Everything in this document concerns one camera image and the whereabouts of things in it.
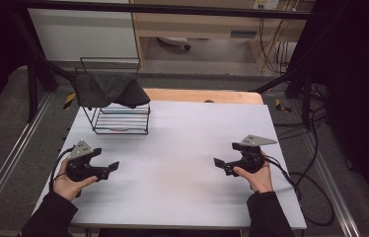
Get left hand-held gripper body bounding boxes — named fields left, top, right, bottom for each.
left=64, top=139, right=111, bottom=183

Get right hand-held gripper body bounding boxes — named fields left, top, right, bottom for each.
left=228, top=134, right=278, bottom=174

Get black wire rack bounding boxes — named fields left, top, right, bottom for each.
left=73, top=56, right=151, bottom=136

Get dark grey towel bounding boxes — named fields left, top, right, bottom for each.
left=74, top=71, right=152, bottom=110

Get person's right hand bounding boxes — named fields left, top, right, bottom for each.
left=232, top=151, right=274, bottom=195

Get person's left hand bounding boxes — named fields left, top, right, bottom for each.
left=52, top=158, right=99, bottom=202

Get white table cover sheet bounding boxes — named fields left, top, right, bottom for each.
left=32, top=100, right=308, bottom=230

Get yellow black tape marker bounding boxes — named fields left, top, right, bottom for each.
left=62, top=92, right=77, bottom=111
left=274, top=98, right=292, bottom=114

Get wooden table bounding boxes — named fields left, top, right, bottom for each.
left=142, top=87, right=264, bottom=106

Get black metal stand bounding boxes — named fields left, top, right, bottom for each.
left=8, top=6, right=78, bottom=123
left=253, top=58, right=315, bottom=129

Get white chair base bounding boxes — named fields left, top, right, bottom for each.
left=157, top=36, right=191, bottom=51

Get white cabinet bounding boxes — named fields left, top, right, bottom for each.
left=26, top=0, right=140, bottom=63

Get light wooden desk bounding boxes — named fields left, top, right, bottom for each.
left=129, top=0, right=315, bottom=72

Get white power strip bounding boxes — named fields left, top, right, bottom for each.
left=253, top=0, right=280, bottom=10

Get left hand-held gripper black cable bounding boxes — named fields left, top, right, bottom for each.
left=48, top=146, right=75, bottom=194

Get hand-held gripper black cable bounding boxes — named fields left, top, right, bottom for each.
left=262, top=154, right=335, bottom=227
left=48, top=146, right=75, bottom=194

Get aluminium rail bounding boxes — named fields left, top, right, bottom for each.
left=304, top=131, right=361, bottom=237
left=0, top=93, right=53, bottom=225

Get black floor cables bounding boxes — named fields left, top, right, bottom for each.
left=272, top=83, right=331, bottom=189

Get right hand-held gripper black cable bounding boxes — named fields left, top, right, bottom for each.
left=262, top=154, right=335, bottom=227

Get hanging black cable bundle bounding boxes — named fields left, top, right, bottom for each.
left=258, top=18, right=300, bottom=75

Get black horizontal frame bar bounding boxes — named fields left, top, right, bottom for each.
left=8, top=0, right=319, bottom=20

